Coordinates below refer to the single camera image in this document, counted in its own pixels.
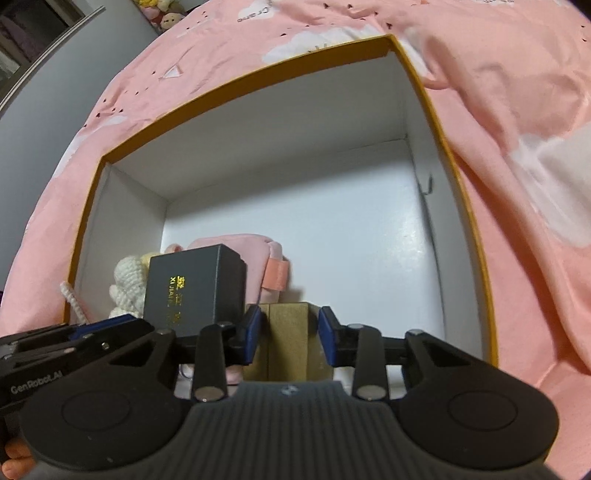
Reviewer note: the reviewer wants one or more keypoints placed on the window with grey sill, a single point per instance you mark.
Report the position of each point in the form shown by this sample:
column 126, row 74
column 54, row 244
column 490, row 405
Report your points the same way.
column 36, row 32

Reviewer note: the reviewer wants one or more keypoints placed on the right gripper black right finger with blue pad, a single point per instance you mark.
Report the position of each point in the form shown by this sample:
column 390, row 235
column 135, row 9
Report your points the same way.
column 364, row 349

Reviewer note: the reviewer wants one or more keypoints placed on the pink fabric pouch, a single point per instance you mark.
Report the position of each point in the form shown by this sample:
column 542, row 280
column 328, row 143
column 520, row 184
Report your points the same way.
column 266, row 270

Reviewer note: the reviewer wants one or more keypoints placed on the white crochet doll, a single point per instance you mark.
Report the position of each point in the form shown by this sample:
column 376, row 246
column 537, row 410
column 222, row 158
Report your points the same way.
column 128, row 291

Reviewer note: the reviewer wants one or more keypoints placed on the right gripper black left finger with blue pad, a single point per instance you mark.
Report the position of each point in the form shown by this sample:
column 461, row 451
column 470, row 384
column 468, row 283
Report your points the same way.
column 212, row 362

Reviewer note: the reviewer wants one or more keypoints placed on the pink printed bed duvet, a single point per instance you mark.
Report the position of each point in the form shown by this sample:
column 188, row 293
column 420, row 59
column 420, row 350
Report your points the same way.
column 510, row 82

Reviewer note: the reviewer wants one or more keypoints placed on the orange cardboard storage box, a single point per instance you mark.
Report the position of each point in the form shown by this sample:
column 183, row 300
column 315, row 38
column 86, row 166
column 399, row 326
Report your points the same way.
column 338, row 155

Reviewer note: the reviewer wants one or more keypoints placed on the dark grey gift box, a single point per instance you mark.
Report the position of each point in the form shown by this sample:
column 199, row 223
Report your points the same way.
column 189, row 290

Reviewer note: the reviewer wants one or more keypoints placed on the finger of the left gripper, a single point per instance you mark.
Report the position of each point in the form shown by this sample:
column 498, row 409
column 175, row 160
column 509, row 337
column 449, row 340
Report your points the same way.
column 65, row 333

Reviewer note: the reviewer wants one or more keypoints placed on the plush toy column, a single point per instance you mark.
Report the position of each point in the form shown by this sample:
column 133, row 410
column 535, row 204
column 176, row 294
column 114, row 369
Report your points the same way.
column 161, row 14

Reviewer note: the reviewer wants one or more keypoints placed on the gold small box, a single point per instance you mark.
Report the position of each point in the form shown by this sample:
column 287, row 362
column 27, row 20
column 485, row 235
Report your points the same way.
column 289, row 348

